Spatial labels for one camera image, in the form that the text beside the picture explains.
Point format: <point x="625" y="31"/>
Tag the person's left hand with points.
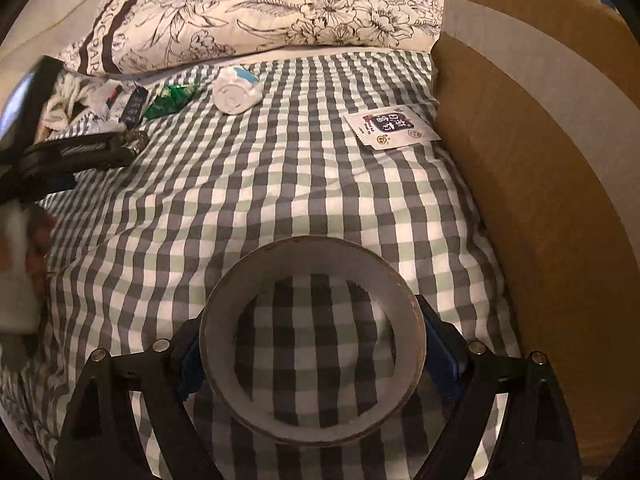
<point x="41" y="255"/>

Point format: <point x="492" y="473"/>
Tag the white sachet red mark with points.
<point x="106" y="94"/>

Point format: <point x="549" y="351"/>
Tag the white bottle blue label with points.
<point x="235" y="92"/>

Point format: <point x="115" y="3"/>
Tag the white tape roll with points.
<point x="310" y="251"/>

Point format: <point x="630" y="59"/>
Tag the green checked bedsheet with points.
<point x="250" y="185"/>

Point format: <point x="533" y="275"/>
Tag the floral duvet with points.
<point x="325" y="10"/>

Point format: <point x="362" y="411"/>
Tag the white sachet dark print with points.
<point x="392" y="127"/>

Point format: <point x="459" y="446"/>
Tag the green packet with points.
<point x="172" y="101"/>

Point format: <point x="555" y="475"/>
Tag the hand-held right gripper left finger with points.
<point x="189" y="365"/>

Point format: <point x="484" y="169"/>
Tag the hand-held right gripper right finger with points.
<point x="444" y="360"/>

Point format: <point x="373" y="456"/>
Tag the white headboard gold trim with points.
<point x="75" y="0"/>

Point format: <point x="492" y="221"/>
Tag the floral pillow brown stripes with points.
<point x="100" y="45"/>

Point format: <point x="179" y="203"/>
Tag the brown cardboard box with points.
<point x="550" y="210"/>

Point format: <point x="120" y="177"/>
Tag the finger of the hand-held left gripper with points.
<point x="75" y="152"/>
<point x="55" y="182"/>

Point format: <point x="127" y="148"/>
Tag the dark blue sachet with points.
<point x="133" y="107"/>

